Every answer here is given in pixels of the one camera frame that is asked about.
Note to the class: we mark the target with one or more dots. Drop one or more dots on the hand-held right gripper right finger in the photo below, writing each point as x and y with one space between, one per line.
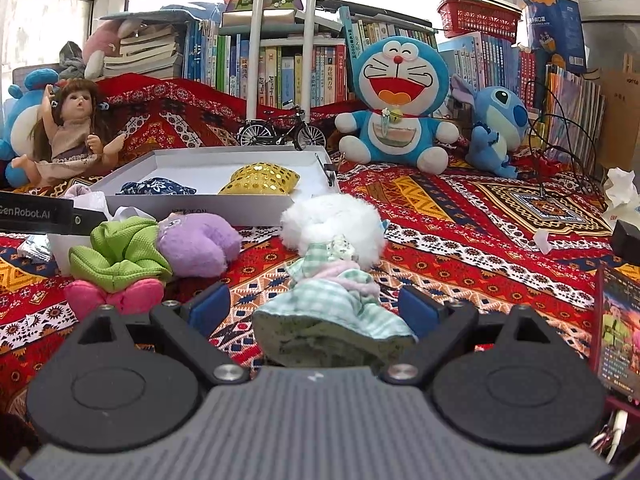
417 308

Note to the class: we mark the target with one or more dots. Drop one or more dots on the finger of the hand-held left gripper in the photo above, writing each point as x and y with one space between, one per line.
90 223

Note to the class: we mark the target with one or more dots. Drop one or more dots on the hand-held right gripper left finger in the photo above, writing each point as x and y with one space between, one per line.
210 306

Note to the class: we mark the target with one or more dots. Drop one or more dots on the green and pink fabric toy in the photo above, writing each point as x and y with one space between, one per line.
122 257

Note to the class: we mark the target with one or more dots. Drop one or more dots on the purple plush toy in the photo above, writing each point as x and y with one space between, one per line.
200 245

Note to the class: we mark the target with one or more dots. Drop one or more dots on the white fluffy doll checked dress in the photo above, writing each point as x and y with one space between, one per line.
325 260

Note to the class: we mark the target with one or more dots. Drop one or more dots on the white shallow cardboard box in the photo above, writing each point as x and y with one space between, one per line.
200 170

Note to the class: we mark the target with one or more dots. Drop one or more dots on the silver foil wrapper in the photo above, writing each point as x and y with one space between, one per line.
32 250

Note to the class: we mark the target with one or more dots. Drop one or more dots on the blue floral fabric pouch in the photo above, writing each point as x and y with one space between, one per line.
155 187

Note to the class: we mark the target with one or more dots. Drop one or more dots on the blue and white round plush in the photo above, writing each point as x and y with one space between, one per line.
20 130

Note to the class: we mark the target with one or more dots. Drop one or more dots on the red patterned blanket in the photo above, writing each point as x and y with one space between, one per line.
450 220

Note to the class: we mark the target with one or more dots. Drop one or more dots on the brown-haired baby doll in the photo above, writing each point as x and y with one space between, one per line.
70 125

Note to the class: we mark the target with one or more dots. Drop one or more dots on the gold sequin pouch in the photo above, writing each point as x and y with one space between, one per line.
260 178

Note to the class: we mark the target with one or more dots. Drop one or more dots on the white paper scrap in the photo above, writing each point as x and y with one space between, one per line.
542 242

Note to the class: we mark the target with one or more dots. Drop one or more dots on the grey plush toy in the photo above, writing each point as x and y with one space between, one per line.
72 62

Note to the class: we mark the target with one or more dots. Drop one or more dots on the black metal clip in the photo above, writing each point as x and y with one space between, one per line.
327 167

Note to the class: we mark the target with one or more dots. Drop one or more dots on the pink rabbit plush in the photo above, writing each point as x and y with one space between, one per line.
100 45

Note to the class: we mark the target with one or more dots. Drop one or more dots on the miniature black bicycle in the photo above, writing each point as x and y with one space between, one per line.
260 134

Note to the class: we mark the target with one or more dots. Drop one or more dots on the stack of lying books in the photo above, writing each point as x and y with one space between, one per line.
145 52

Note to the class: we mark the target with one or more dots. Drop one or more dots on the blue cat plush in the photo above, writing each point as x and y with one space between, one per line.
400 125

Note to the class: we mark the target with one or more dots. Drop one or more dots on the red-framed tablet screen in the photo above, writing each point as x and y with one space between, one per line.
617 335

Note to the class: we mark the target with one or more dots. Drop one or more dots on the blue alien plush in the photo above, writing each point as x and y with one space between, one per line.
497 120

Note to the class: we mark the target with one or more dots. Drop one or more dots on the small black box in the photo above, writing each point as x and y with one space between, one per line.
626 240

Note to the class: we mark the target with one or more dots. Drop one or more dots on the crumpled white tissue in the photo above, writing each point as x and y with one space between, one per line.
620 187

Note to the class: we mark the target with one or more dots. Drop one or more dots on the row of colourful upright books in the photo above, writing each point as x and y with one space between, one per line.
280 75

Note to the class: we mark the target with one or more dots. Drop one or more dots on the white metal pole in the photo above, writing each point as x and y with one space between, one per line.
311 25
255 35

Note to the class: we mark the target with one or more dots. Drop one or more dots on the row of thin picture books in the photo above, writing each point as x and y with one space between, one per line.
565 105

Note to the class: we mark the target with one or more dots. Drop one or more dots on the brown cardboard box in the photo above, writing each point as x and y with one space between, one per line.
620 115

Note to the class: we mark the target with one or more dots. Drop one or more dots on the red plastic basket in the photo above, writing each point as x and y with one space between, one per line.
477 17

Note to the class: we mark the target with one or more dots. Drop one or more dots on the blue paper bag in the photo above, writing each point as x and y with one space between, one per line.
555 30

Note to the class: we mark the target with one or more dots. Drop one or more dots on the clear plastic storage box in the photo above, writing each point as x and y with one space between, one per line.
615 35

